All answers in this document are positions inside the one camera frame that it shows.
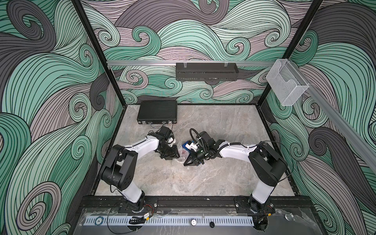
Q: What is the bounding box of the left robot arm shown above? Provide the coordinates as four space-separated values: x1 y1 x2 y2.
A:
99 135 180 204

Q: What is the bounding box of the aluminium right rail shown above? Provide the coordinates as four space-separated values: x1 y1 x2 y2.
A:
292 62 376 169

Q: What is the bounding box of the blue tape dispenser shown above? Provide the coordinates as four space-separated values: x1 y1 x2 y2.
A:
182 141 192 151

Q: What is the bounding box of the white slotted cable duct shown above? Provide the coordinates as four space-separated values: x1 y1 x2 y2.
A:
83 215 254 226

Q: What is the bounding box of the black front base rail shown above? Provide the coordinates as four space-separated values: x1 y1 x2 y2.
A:
79 196 313 214

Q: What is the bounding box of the clear plastic wall bin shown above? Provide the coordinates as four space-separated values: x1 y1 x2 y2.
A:
266 59 309 106

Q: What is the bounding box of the aluminium back rail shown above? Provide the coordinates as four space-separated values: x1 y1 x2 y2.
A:
106 60 276 67

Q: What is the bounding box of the aluminium rail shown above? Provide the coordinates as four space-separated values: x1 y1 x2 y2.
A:
292 62 376 169
106 60 276 67

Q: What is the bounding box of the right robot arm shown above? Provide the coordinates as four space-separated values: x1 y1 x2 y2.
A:
182 131 287 213

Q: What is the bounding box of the black wall tray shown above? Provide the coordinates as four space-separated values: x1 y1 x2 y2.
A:
175 62 239 81

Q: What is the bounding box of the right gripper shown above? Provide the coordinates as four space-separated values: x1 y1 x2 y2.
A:
183 146 210 165

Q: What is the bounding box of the white mug red inside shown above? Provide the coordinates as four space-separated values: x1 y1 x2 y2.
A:
179 149 190 158

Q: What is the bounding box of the black carrying case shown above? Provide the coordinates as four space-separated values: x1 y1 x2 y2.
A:
137 100 177 124

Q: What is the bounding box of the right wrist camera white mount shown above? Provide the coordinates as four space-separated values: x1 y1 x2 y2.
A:
190 142 201 152

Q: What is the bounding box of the clear bubble wrap sheet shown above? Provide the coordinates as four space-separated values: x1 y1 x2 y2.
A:
177 146 190 162

